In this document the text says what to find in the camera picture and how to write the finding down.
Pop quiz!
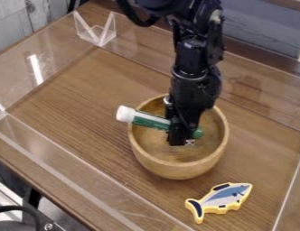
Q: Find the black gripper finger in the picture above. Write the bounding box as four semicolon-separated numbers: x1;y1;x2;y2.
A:
164;96;177;126
168;110;201;146

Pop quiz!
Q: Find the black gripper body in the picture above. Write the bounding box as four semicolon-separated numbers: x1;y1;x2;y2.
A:
169;66;223;124

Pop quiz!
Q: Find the green white marker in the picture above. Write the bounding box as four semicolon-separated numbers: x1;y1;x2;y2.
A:
116;105;207;140

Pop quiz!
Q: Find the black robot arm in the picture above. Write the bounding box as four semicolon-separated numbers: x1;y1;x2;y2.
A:
116;0;225;146

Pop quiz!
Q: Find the brown wooden bowl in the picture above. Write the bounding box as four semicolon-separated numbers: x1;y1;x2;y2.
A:
128;93;232;181

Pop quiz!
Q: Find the yellow blue fish toy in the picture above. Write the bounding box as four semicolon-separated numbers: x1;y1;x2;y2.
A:
185;182;253;224

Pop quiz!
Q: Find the clear acrylic tray wall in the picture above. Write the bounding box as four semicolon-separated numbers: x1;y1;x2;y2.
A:
0;112;192;231

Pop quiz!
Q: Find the black cable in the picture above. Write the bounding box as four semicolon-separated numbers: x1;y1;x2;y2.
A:
0;203;41;231

